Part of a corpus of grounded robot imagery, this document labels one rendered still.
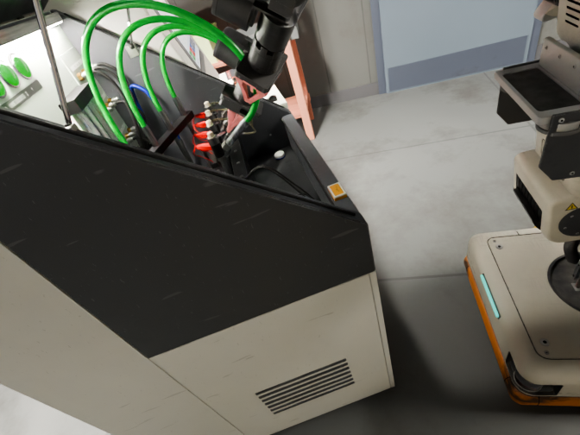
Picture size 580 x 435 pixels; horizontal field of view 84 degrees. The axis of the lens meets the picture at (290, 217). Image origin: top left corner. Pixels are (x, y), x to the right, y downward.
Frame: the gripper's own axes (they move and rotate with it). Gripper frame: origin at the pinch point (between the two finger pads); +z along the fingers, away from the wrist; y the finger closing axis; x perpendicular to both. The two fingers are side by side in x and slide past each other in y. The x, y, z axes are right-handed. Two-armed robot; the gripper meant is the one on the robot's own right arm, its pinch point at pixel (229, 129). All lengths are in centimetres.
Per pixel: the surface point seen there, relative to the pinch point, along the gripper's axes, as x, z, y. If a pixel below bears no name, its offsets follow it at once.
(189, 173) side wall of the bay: 35.3, -9.7, 4.7
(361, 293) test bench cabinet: 30, 9, -44
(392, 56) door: -242, -5, -118
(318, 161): 1.3, -3.7, -24.9
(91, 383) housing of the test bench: 48, 51, 7
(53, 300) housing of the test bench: 45, 23, 18
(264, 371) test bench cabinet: 39, 44, -35
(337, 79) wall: -252, 40, -88
